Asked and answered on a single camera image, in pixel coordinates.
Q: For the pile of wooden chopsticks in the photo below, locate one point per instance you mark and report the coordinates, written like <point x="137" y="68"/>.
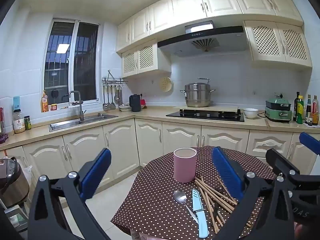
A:
<point x="203" y="188"/>

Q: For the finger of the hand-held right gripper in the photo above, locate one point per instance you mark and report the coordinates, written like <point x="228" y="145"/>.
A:
<point x="310" y="141"/>
<point x="277" y="158"/>

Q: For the barred kitchen window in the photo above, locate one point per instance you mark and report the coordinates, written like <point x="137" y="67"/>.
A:
<point x="85" y="62"/>

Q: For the dark glass bottle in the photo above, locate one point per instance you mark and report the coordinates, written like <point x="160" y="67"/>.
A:
<point x="296" y="105"/>

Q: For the steel sink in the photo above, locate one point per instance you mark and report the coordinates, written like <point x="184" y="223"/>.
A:
<point x="75" y="123"/>

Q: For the rice cooker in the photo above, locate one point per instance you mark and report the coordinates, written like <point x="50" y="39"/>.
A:
<point x="12" y="180"/>

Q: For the white lidded jar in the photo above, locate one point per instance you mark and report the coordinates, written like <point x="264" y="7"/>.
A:
<point x="19" y="123"/>

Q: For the small red box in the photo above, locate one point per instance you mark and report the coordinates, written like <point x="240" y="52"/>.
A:
<point x="54" y="107"/>

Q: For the hanging metal ladle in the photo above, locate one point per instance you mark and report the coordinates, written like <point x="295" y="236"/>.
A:
<point x="106" y="105"/>

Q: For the orange dish soap bottle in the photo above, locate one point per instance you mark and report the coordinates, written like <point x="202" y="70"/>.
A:
<point x="45" y="103"/>

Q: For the black kettle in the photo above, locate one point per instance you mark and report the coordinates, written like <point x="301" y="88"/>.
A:
<point x="135" y="103"/>

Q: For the hanging metal skimmer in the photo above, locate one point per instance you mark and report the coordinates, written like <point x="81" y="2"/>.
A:
<point x="118" y="97"/>

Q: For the green electric hot pot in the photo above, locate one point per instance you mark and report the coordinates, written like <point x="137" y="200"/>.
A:
<point x="278" y="110"/>

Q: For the orange sauce bottle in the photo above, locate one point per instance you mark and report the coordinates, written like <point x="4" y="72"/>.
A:
<point x="315" y="113"/>

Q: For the dark sauce bottle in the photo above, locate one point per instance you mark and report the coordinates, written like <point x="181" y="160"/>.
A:
<point x="308" y="110"/>

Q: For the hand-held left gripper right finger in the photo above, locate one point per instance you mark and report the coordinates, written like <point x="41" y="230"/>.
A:
<point x="227" y="172"/>

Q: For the blue carton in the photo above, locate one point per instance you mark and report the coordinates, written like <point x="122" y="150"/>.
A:
<point x="16" y="102"/>

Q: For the round polka-dot table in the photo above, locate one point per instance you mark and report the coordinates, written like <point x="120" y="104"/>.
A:
<point x="150" y="192"/>

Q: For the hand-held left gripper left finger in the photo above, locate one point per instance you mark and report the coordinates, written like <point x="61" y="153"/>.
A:
<point x="96" y="172"/>

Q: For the metal frame side shelf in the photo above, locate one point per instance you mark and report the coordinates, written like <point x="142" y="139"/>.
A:
<point x="16" y="220"/>

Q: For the white bowl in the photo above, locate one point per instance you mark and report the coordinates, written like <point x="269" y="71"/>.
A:
<point x="250" y="113"/>

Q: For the pink utensil holder cup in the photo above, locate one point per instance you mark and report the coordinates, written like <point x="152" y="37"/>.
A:
<point x="185" y="167"/>

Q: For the hanging metal spatula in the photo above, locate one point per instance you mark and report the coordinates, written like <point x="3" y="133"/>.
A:
<point x="112" y="104"/>

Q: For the cream wall cabinets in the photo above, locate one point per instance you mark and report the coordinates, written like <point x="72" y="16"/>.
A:
<point x="190" y="5"/>

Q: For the cream kitchen base cabinets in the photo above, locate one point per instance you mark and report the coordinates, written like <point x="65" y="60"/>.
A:
<point x="125" y="145"/>

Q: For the small white dish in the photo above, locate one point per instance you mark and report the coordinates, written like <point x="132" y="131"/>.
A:
<point x="124" y="108"/>

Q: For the light blue sheathed knife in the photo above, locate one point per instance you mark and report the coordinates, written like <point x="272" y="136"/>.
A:
<point x="200" y="220"/>

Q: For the cream lattice door cabinet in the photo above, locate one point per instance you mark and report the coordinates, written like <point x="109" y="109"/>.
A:
<point x="280" y="42"/>
<point x="140" y="60"/>

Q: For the steel faucet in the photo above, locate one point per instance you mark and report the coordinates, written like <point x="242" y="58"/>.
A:
<point x="81" y="110"/>

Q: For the small green jar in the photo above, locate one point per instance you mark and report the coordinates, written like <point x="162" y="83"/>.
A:
<point x="27" y="123"/>

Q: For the wall utensil rack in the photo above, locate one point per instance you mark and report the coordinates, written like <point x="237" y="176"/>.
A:
<point x="115" y="81"/>

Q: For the black range hood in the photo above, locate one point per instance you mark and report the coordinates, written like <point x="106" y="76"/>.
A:
<point x="200" y="42"/>

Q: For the green bottle yellow cap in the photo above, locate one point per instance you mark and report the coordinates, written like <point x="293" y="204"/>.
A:
<point x="300" y="112"/>

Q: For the wooden cutting board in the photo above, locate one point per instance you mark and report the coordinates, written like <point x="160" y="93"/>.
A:
<point x="225" y="108"/>

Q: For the steel steamer pot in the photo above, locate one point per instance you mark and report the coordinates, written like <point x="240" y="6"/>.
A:
<point x="197" y="96"/>

